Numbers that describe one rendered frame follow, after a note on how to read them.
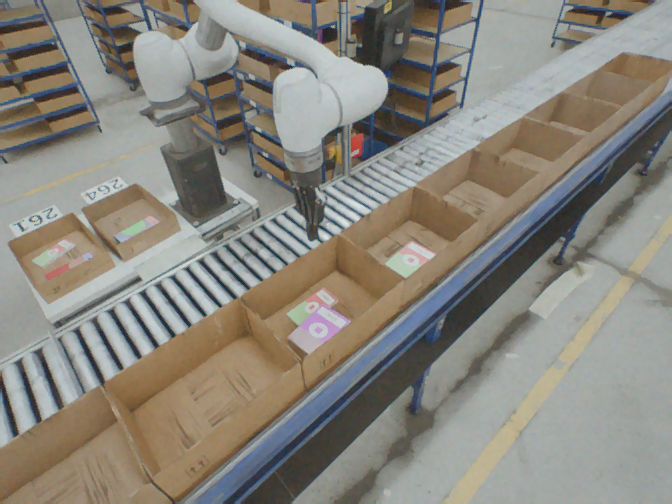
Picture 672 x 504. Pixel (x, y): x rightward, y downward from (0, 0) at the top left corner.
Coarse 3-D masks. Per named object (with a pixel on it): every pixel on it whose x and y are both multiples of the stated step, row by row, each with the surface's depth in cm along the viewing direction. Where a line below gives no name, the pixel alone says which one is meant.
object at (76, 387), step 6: (54, 342) 135; (60, 348) 139; (60, 354) 133; (60, 360) 130; (66, 360) 136; (66, 366) 130; (66, 372) 126; (72, 372) 133; (72, 378) 128; (72, 384) 123; (78, 384) 131; (78, 390) 126; (78, 396) 121
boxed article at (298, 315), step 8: (312, 296) 132; (320, 296) 132; (328, 296) 132; (304, 304) 130; (312, 304) 130; (320, 304) 129; (328, 304) 129; (296, 312) 128; (304, 312) 127; (312, 312) 127; (296, 320) 125; (304, 320) 125
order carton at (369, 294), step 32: (320, 256) 132; (352, 256) 132; (256, 288) 118; (288, 288) 129; (320, 288) 136; (352, 288) 136; (384, 288) 126; (288, 320) 127; (352, 320) 126; (384, 320) 121; (320, 352) 102; (352, 352) 117
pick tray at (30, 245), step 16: (48, 224) 177; (64, 224) 182; (80, 224) 184; (16, 240) 171; (32, 240) 175; (48, 240) 180; (80, 240) 181; (96, 240) 170; (16, 256) 165; (32, 256) 175; (64, 256) 173; (80, 256) 173; (96, 256) 160; (32, 272) 167; (48, 272) 167; (64, 272) 154; (80, 272) 158; (96, 272) 163; (48, 288) 152; (64, 288) 157; (48, 304) 155
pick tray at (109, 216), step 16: (128, 192) 196; (144, 192) 195; (96, 208) 189; (112, 208) 194; (128, 208) 197; (144, 208) 196; (160, 208) 190; (96, 224) 189; (112, 224) 188; (128, 224) 188; (160, 224) 174; (176, 224) 180; (112, 240) 180; (128, 240) 166; (144, 240) 172; (160, 240) 178; (128, 256) 170
